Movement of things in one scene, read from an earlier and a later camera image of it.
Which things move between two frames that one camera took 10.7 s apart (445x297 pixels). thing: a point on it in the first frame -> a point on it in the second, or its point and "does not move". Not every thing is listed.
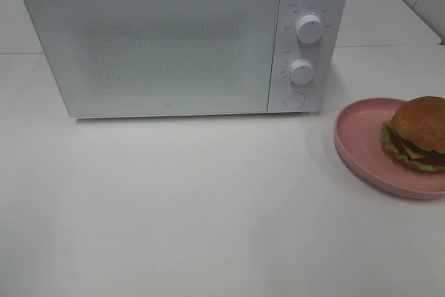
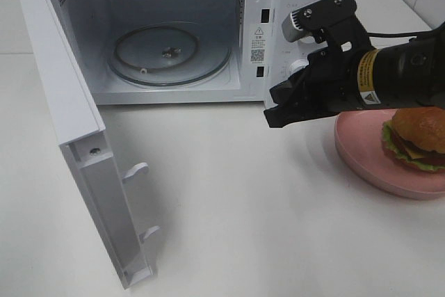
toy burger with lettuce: [416, 134] does not move
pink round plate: [359, 135] does not move
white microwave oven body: [182, 39] does not move
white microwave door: [159, 48] -> [104, 193]
